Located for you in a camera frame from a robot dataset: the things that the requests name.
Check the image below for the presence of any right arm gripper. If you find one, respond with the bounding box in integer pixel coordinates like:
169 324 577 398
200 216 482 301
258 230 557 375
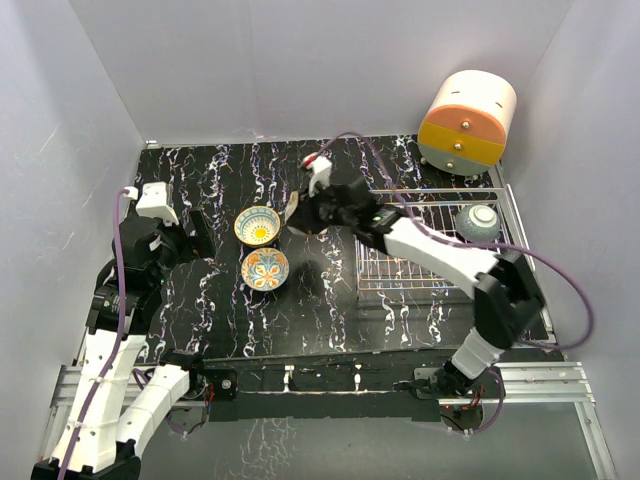
288 180 357 236

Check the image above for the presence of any white floral leaf bowl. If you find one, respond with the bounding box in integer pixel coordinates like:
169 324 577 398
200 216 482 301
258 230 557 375
283 191 300 228

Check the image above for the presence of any yellow blue mandala bowl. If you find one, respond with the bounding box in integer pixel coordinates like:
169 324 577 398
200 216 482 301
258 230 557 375
234 206 281 248

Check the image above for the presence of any orange blue ornate bowl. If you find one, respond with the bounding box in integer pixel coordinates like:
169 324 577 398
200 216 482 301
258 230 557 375
241 248 289 292

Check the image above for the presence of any grey hexagon red-rim bowl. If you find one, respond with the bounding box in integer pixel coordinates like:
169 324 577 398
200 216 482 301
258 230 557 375
454 204 500 243

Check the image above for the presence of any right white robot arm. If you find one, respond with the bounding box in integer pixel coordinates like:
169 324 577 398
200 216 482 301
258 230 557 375
284 180 545 397

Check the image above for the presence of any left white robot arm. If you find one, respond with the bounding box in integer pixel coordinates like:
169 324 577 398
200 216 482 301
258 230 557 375
31 209 215 479

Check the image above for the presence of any round pastel drawer cabinet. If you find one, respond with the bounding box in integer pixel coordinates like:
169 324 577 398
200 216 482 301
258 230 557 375
417 70 517 176

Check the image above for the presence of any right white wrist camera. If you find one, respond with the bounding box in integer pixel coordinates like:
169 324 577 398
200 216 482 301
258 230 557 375
302 153 332 197

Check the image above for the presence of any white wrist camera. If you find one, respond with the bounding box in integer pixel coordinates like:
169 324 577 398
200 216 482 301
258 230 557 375
302 153 332 197
135 182 178 226

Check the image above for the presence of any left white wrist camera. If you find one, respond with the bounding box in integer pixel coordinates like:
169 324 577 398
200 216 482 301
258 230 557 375
135 182 178 226

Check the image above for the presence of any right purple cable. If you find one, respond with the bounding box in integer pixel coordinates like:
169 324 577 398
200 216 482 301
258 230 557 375
314 131 596 436

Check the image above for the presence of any purple cable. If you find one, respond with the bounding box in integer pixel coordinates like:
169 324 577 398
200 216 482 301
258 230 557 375
52 187 139 480
314 131 596 436

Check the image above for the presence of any white wire dish rack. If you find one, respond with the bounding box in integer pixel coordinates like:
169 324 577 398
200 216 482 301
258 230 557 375
355 188 512 292

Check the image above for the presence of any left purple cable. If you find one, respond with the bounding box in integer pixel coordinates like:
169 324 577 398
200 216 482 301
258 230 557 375
52 187 139 480

